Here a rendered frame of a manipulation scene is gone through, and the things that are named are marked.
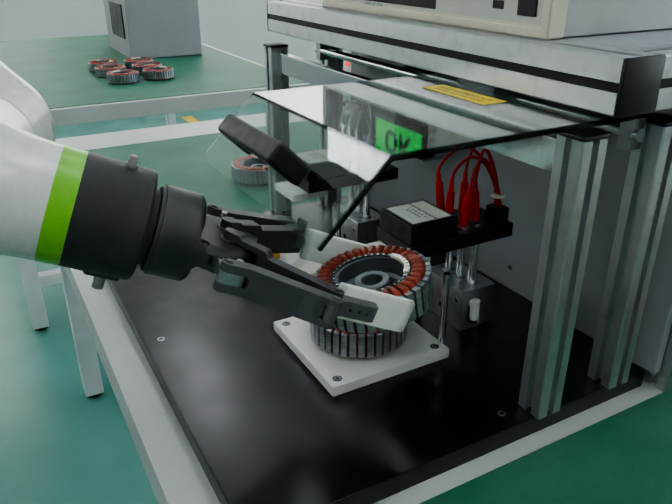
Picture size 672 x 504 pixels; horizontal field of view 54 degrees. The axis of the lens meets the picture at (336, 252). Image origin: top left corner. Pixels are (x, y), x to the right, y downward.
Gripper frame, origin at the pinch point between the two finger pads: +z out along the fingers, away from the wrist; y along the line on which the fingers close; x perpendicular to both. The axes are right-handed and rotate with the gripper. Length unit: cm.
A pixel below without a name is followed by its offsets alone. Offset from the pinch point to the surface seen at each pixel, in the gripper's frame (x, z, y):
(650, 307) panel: 5.4, 31.6, 1.3
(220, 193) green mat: -17, -1, -73
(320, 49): 16, 3, -55
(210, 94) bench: -14, 5, -172
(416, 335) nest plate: -8.5, 13.1, -9.0
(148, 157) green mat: -22, -14, -102
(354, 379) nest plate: -12.0, 4.4, -2.6
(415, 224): 4.1, 7.3, -9.3
